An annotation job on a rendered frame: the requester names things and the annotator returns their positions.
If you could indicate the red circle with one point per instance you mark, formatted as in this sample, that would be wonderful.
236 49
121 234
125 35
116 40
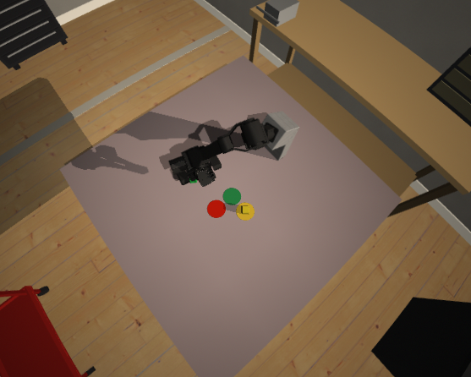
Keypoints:
216 208

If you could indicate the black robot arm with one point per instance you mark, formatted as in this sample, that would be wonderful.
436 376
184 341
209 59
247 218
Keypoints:
252 131

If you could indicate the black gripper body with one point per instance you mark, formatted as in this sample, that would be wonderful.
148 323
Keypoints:
184 176

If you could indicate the green circle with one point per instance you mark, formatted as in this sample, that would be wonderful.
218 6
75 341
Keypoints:
232 196

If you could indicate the yellow circle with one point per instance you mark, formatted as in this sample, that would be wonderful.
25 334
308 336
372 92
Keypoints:
243 216

